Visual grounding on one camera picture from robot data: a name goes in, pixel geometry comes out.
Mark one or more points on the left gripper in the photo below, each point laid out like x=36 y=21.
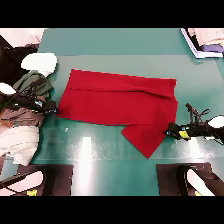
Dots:
x=47 y=106

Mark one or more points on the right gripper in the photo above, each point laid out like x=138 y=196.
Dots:
x=180 y=131

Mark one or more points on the red T-shirt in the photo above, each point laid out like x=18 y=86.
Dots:
x=116 y=100

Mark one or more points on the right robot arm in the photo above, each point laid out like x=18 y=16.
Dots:
x=213 y=128

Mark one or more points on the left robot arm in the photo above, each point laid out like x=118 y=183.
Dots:
x=38 y=63

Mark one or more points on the green garment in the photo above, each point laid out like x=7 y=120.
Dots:
x=33 y=83

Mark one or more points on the brown garment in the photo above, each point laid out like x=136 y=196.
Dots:
x=20 y=116

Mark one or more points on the cream garment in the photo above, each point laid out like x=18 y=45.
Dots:
x=18 y=143

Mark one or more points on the black garment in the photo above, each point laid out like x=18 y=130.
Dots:
x=10 y=63

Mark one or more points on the purple garment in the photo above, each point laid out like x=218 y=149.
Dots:
x=213 y=48

